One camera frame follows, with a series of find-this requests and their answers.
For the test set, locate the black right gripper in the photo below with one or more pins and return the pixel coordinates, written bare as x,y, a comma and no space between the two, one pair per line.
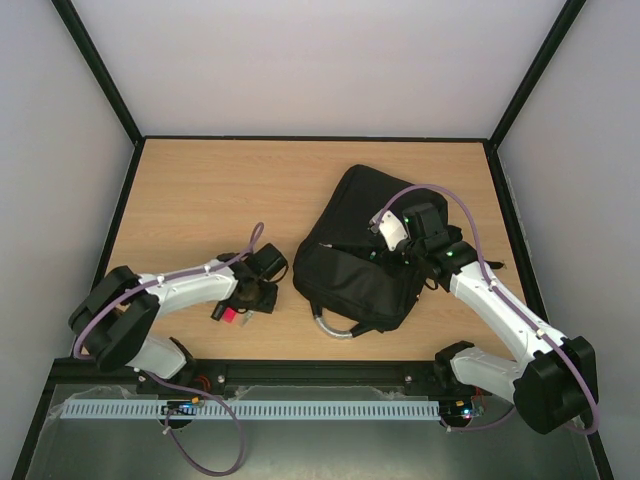
400,255

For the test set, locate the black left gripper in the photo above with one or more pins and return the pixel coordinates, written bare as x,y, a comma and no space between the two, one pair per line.
267,306

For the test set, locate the black student backpack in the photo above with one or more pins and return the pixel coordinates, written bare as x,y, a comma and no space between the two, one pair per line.
333,268

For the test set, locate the grey white pen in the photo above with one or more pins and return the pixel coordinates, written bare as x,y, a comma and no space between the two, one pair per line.
246,318

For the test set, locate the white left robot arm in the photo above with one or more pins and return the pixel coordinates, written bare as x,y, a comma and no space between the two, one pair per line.
113,324

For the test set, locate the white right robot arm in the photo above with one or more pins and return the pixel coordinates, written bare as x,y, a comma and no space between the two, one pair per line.
551,379

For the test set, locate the pink highlighter marker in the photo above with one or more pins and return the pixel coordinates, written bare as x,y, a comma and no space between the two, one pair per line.
229,316

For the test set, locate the black marker pen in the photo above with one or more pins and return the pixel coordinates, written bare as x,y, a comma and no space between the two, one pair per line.
219,311

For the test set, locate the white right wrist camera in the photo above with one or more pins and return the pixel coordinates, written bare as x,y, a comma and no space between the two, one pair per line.
390,227

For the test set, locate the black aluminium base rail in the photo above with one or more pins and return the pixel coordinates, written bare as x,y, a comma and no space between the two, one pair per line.
222,377

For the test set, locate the light blue slotted cable duct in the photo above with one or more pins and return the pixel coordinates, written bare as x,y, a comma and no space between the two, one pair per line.
253,410

